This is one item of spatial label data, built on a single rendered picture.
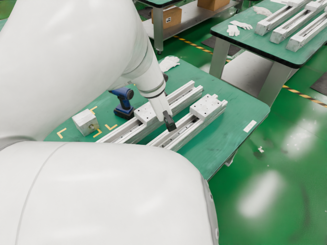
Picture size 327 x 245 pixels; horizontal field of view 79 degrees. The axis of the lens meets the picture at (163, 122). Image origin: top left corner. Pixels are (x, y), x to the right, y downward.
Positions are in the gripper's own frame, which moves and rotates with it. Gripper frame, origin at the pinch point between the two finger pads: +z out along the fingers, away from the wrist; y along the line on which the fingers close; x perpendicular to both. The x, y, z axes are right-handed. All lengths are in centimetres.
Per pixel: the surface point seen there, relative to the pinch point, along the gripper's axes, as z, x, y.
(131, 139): 24.8, -20.0, -21.9
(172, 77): 39, 22, -72
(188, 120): 34.2, 12.4, -23.0
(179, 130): 34.1, 5.0, -19.7
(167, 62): 37, 25, -88
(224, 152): 45.0, 20.7, -1.2
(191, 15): 112, 137, -300
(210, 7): 118, 180, -310
